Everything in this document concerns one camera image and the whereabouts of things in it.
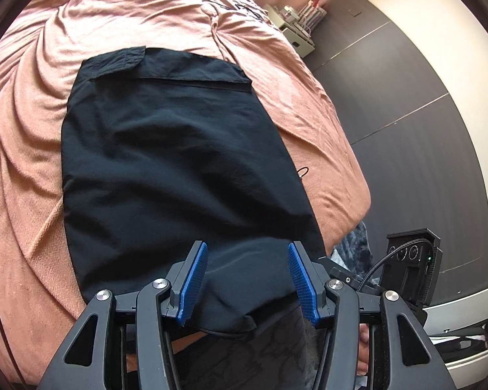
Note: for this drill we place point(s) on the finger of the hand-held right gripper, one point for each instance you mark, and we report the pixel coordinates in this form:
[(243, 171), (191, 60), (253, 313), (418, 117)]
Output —
[(338, 270)]

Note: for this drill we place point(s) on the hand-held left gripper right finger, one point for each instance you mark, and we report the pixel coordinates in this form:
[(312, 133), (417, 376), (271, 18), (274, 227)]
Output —
[(305, 288)]

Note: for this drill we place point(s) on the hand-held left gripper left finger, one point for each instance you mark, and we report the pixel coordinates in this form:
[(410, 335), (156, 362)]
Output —
[(193, 284)]

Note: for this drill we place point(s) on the black pants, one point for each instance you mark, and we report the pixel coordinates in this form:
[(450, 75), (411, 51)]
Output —
[(179, 162)]

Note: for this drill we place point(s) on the person's right hand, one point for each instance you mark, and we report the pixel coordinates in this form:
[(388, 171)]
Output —
[(364, 345)]

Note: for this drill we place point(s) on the person's legs grey patterned trousers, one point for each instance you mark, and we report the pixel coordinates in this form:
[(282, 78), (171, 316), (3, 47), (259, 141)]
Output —
[(268, 349)]

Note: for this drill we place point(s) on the white low cabinet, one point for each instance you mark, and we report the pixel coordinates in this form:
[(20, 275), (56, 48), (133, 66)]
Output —
[(459, 327)]

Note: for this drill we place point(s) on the brown bed blanket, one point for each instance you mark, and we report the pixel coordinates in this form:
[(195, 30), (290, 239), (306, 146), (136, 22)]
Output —
[(24, 170)]

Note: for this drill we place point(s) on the white nightstand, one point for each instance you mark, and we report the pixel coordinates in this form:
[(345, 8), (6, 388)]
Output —
[(299, 41)]

